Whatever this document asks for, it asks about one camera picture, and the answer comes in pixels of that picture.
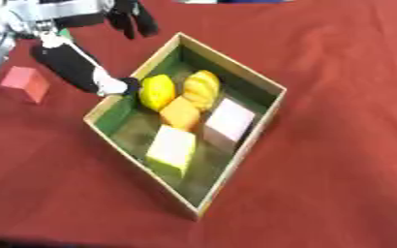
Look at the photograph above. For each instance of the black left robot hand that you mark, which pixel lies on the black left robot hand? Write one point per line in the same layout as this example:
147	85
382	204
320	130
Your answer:
66	63

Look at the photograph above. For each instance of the blue and white object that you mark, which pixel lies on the blue and white object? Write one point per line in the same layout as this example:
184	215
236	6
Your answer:
236	1

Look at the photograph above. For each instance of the tan cardboard box green inside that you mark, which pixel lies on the tan cardboard box green inside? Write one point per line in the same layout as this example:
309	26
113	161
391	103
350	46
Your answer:
233	76

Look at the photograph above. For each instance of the pale pink block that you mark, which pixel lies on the pale pink block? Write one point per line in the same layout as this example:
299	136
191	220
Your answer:
229	121

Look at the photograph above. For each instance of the yellow-green block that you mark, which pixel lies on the yellow-green block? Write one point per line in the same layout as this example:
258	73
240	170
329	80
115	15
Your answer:
172	147

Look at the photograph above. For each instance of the yellow ridged toy fruit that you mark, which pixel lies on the yellow ridged toy fruit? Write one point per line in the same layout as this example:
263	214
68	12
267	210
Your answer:
202	88

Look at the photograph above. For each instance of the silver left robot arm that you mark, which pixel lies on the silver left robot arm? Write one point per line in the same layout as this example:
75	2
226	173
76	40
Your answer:
38	9

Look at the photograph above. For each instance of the orange block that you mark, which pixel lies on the orange block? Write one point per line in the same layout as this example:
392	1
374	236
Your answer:
180	114

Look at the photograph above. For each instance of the yellow toy lemon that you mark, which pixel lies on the yellow toy lemon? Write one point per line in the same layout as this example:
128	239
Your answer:
156	92

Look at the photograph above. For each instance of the red block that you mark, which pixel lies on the red block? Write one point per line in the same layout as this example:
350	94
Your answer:
24	80

